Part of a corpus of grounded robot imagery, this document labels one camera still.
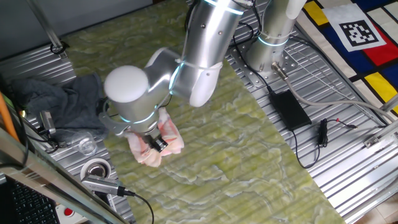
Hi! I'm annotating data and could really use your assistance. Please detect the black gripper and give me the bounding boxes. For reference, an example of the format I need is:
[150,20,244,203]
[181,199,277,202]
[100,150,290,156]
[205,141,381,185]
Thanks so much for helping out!
[141,129,169,153]

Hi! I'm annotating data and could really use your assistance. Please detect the white cloth with pink stripes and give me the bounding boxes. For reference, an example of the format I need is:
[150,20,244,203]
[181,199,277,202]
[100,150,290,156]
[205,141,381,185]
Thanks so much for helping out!
[126,107,185,168]

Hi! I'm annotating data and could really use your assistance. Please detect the colourful block pattern cloth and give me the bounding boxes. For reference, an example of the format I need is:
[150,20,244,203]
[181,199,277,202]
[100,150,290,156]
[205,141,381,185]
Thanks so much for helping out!
[297,0,398,116]

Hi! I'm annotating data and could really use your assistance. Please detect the green marble pattern mat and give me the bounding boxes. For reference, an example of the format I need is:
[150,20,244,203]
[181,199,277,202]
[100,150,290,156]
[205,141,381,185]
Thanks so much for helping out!
[63,0,348,224]

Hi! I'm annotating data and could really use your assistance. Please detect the round steel bowl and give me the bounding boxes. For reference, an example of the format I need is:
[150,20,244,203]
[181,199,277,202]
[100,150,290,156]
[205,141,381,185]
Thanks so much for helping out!
[80,157,112,181]

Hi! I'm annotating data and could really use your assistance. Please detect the clear glass cup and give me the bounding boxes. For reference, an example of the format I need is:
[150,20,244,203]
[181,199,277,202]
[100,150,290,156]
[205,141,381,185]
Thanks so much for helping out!
[70,130,99,156]

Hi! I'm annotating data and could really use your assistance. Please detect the dark grey towel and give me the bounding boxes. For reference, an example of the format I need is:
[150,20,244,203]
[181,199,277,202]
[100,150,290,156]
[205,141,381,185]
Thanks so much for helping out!
[11,73,108,139]

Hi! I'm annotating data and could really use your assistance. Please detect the grey box with red button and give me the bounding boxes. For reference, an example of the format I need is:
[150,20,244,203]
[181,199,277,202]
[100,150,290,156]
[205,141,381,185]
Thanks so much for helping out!
[55,203,88,224]

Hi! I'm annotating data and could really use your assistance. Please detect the black power adapter brick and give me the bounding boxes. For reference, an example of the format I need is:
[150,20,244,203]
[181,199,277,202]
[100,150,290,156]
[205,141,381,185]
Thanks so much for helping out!
[269,89,312,131]

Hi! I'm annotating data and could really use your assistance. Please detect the black keyboard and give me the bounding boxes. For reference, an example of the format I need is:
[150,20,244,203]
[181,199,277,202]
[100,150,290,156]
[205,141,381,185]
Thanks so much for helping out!
[9,180,60,224]

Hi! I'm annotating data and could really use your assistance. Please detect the orange tube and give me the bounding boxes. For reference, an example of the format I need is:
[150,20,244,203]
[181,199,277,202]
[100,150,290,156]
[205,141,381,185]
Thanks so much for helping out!
[0,91,20,142]

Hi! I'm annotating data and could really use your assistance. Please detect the white paper marker tag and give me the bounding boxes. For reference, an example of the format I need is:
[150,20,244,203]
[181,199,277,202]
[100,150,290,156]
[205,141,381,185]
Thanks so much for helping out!
[322,2,387,53]

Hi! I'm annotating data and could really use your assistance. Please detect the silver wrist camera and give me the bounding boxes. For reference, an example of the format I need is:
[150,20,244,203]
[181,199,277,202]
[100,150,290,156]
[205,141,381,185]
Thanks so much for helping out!
[98,111,130,136]

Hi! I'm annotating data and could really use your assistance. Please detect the silver ribbed camera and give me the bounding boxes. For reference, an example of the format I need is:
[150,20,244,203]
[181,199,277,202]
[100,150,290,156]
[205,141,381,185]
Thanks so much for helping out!
[81,174,127,197]

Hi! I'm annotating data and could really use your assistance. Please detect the small grey camera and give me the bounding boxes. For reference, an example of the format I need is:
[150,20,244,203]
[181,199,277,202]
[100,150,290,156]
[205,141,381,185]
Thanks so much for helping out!
[39,110,57,135]

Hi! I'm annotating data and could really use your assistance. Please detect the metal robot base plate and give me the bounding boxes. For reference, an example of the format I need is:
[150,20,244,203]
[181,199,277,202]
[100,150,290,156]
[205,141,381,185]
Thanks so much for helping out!
[225,40,299,88]

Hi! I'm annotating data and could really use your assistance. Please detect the aluminium frame beam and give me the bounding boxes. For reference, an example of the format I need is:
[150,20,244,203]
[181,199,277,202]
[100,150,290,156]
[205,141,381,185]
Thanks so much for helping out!
[0,129,128,224]

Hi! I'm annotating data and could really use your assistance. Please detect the thick grey cable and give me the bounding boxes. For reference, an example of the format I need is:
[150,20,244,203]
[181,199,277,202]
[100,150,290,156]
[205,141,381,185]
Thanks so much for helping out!
[271,61,398,122]

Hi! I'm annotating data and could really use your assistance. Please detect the slim aluminium post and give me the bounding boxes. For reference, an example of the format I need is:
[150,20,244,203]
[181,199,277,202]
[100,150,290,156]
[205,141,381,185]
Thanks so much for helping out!
[26,0,68,60]

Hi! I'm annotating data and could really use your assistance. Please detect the black bundled thin cable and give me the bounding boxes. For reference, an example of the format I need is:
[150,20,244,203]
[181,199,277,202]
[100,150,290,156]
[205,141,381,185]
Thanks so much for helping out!
[291,118,358,169]

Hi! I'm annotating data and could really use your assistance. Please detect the aluminium profile with bracket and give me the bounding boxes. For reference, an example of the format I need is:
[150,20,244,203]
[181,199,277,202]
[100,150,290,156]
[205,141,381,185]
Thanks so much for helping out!
[363,93,398,149]

